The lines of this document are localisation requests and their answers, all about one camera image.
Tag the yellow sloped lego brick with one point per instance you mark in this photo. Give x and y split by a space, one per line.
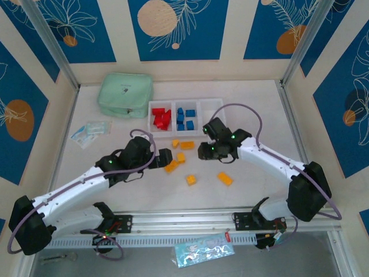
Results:
175 143

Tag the short red lego brick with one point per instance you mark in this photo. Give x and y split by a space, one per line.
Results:
169 121
165 126
167 114

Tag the blue white plastic packet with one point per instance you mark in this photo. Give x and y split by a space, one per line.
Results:
82 138

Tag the white plastic bin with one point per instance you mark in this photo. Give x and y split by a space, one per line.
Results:
199 121
212 109
154 133

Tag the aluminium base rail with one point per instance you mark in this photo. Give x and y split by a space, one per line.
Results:
184 220

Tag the red tag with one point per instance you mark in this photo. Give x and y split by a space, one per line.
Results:
227 237

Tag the aluminium frame post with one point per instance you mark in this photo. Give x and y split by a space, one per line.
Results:
52 43
305 43

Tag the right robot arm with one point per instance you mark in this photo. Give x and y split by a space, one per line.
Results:
274 161

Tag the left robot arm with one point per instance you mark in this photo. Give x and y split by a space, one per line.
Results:
72 190

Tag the long yellow lego brick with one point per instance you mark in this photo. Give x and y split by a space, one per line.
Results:
171 166
187 145
225 179

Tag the short blue lego brick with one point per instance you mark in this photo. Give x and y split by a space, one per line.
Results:
181 127
180 111
180 118
190 125
189 113

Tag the shiny sticker packet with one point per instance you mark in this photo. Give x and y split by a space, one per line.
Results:
201 251

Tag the long red lego brick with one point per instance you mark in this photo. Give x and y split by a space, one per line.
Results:
158 111
157 121

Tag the mint green zipper pouch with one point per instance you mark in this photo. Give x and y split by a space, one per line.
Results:
125 93

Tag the clear plastic packet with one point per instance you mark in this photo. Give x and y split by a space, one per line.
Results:
98 127

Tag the aluminium side rail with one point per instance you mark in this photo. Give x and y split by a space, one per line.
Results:
291 115
62 150

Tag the short yellow lego brick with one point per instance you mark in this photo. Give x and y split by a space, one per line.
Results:
191 179
181 157

